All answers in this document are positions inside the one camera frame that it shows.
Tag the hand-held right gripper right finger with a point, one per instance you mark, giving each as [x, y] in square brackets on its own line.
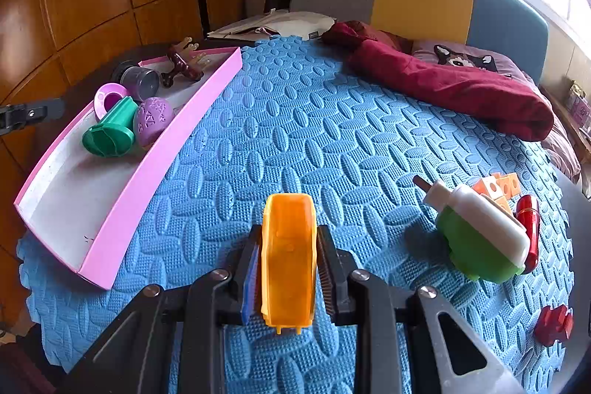
[325, 278]

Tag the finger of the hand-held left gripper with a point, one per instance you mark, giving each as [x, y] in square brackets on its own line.
[32, 113]

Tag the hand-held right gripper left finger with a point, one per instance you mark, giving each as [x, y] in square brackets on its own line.
[251, 278]

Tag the orange plastic toy shell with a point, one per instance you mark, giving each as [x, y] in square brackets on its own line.
[286, 264]

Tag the magenta toy cup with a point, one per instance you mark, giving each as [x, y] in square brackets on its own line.
[104, 98]

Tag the green toy cup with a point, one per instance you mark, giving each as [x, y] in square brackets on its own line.
[111, 135]

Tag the pink tray box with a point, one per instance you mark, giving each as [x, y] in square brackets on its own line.
[69, 191]

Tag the grey toy cup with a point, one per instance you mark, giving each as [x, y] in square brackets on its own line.
[138, 80]

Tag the purple toy egg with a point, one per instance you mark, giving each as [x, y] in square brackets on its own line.
[154, 119]

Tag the green white bottle toy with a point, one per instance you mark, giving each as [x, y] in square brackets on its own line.
[480, 232]

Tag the orange block toy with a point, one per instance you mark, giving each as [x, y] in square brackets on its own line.
[503, 186]

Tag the red toy cylinder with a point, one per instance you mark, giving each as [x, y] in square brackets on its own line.
[528, 214]

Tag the red toy block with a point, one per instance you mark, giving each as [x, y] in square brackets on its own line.
[554, 324]

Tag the blue foam mat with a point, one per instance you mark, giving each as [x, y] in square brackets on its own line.
[323, 135]

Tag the dark red cloth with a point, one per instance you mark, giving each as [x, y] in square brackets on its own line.
[438, 84]

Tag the beige canvas bag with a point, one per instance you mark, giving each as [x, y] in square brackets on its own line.
[286, 22]

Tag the wooden bedside table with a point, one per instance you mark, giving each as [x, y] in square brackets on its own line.
[570, 128]

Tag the small decorated box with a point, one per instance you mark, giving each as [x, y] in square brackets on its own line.
[579, 103]

